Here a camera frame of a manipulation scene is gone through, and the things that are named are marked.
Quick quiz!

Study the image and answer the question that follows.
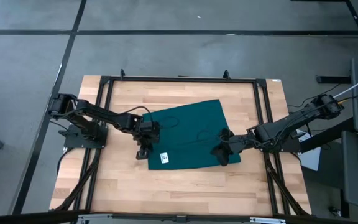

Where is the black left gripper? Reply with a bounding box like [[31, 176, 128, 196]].
[[134, 123, 161, 161]]

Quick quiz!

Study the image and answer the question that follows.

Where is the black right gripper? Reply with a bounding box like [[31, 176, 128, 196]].
[[211, 128, 254, 167]]

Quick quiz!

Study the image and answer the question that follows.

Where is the green microfiber towel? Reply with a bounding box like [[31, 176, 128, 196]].
[[142, 98, 242, 171]]

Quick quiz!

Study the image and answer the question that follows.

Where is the white paper sheet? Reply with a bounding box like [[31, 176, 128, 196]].
[[297, 146, 322, 172]]

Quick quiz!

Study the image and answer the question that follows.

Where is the black desk leg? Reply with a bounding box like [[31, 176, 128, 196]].
[[300, 117, 356, 153]]

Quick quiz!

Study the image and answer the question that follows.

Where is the black caster wheel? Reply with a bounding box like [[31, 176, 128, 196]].
[[328, 205, 343, 218]]

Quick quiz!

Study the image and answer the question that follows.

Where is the black floor bar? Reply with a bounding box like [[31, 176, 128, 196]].
[[316, 75, 352, 84]]

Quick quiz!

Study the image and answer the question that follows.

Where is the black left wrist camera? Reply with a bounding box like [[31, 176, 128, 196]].
[[141, 120, 161, 135]]

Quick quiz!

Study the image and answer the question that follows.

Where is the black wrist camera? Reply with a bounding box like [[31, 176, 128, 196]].
[[233, 135, 250, 149], [141, 120, 161, 135]]

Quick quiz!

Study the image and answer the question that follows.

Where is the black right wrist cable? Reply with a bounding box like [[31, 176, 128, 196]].
[[196, 129, 229, 144]]

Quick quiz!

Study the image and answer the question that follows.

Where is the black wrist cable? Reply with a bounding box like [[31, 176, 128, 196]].
[[121, 105, 180, 129], [196, 129, 229, 144]]

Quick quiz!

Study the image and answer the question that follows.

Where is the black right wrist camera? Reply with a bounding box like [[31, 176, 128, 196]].
[[233, 135, 250, 149]]

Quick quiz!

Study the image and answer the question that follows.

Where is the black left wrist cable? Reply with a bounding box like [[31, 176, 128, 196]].
[[121, 105, 180, 129]]

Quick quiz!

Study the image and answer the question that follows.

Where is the black camera rig bar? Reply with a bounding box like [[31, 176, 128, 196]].
[[0, 210, 358, 224]]

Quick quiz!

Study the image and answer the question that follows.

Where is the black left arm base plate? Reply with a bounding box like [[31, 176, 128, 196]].
[[58, 123, 109, 149]]

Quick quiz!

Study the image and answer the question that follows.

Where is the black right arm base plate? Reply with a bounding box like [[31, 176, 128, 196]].
[[259, 130, 303, 154]]

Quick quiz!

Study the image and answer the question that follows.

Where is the black aluminium table frame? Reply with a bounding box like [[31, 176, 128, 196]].
[[50, 68, 312, 217]]

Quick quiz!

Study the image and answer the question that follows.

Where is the silver rig bracket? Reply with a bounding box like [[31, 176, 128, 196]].
[[249, 217, 287, 224], [77, 213, 114, 224]]

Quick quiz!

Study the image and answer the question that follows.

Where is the black power cable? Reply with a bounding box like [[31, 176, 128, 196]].
[[57, 148, 71, 175]]

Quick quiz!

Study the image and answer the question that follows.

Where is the white cable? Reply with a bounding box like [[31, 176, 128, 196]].
[[333, 70, 358, 100]]

